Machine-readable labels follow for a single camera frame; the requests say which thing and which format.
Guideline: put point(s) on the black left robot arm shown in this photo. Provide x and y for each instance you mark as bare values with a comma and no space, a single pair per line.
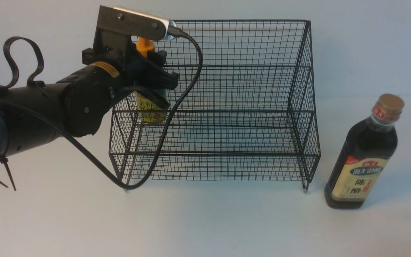
77,104

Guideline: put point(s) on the large dark vinegar bottle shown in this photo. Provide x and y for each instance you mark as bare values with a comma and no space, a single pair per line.
368,146

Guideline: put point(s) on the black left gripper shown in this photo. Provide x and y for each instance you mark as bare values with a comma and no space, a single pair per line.
112,72

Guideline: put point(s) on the black wire mesh rack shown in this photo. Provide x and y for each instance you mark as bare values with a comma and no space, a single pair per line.
251,115

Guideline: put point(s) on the small yellow-capped sauce bottle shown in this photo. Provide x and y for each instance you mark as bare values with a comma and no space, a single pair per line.
151,113

